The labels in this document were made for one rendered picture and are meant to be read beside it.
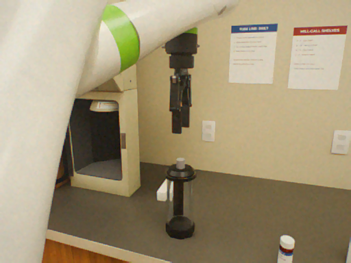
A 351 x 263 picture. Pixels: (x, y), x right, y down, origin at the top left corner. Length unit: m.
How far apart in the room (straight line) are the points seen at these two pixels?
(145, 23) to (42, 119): 0.32
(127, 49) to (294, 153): 1.11
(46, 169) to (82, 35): 0.12
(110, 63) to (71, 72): 0.21
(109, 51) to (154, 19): 0.11
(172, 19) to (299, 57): 0.89
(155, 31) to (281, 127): 0.99
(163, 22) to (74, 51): 0.30
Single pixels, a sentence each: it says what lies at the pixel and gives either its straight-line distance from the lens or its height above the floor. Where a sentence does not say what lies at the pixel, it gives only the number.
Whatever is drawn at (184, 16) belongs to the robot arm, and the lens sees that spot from 0.54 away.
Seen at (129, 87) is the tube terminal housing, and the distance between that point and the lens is 1.06.
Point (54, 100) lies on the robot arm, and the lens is 0.19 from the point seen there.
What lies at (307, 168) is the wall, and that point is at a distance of 1.43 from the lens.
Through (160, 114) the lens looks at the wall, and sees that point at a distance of 1.45.
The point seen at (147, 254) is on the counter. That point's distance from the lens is 0.87.
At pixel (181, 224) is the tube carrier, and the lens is 0.89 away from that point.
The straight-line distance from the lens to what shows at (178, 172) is 0.80.
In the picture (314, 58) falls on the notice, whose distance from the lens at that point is 1.33.
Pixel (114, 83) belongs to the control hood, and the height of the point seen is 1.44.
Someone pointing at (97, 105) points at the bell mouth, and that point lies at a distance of 1.13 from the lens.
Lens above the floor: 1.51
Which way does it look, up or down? 14 degrees down
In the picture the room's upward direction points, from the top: straight up
